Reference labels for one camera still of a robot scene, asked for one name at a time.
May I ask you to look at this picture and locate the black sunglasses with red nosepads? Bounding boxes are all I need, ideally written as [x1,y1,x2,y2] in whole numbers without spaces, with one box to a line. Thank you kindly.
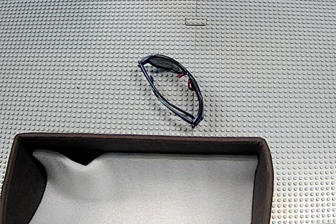
[138,54,204,127]

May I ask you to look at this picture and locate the dark brown fabric bin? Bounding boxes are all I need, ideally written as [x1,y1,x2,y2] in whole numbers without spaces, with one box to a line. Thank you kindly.
[0,132,274,224]

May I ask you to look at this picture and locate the small grey studded plate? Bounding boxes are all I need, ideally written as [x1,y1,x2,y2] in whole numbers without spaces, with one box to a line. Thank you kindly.
[185,17,207,27]

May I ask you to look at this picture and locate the grey foam sheet liner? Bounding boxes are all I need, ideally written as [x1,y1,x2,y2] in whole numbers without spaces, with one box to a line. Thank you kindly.
[27,149,259,224]

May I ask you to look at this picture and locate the large grey studded baseplate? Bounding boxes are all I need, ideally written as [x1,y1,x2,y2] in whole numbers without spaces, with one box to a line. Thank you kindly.
[0,0,198,224]
[192,0,336,224]

